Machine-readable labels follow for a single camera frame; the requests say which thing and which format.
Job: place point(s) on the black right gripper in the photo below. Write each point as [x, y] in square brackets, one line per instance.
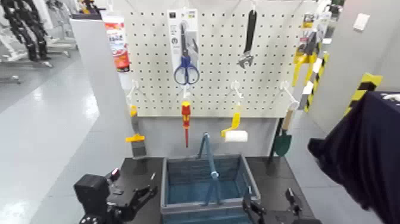
[287, 219]

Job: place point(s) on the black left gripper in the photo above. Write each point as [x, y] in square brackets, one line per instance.
[115, 212]

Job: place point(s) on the grey scraper with yellow guard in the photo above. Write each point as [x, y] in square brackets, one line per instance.
[138, 147]

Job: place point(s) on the green garden trowel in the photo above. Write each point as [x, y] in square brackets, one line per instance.
[283, 144]

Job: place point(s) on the black stand pole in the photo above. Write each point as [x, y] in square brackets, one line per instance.
[274, 140]

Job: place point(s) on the red yellow screwdriver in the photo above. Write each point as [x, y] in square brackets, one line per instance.
[186, 115]

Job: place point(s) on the white pegboard hook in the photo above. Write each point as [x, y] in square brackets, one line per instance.
[133, 87]
[289, 94]
[236, 87]
[186, 92]

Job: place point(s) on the grey display stand panel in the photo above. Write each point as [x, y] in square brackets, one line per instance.
[100, 78]

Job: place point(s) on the white pegboard panel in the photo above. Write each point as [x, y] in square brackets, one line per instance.
[218, 90]

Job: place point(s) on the red and white tube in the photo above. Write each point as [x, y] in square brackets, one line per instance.
[118, 43]

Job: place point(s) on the yellow black striped corner guard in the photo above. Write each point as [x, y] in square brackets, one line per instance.
[364, 86]

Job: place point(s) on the yellow black background equipment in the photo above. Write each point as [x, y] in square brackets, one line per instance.
[87, 6]

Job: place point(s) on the black humanoid robot on stand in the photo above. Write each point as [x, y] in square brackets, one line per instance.
[28, 28]

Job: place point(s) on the yellow black packaging card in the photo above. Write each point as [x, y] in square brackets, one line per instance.
[308, 20]

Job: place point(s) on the packaged goods on shelf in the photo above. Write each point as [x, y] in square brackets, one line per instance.
[326, 22]

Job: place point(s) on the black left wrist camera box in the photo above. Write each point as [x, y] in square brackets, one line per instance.
[91, 194]

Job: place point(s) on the yellow black striped post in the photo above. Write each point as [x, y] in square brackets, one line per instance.
[315, 78]

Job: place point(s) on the white wall switch plate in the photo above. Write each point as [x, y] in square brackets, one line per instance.
[361, 22]

